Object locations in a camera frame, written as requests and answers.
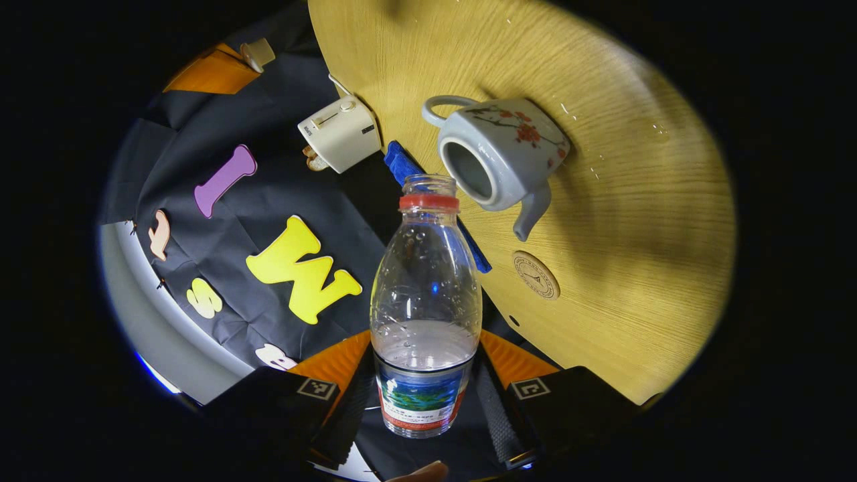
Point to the white floral teacup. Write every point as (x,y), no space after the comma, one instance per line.
(515,161)

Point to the round wooden coaster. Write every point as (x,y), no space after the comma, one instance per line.
(535,274)

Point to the blue folded towel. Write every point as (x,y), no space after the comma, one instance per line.
(400,164)

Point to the toast slice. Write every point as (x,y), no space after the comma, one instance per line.
(315,159)

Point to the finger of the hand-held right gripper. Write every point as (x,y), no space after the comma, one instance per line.
(211,73)

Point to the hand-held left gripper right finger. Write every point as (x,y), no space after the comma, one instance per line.
(495,415)

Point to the white toaster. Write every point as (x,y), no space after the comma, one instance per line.
(341,134)

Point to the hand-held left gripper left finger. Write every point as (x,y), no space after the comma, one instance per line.
(351,415)

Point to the clear plastic water bottle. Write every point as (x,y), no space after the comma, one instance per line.
(425,281)

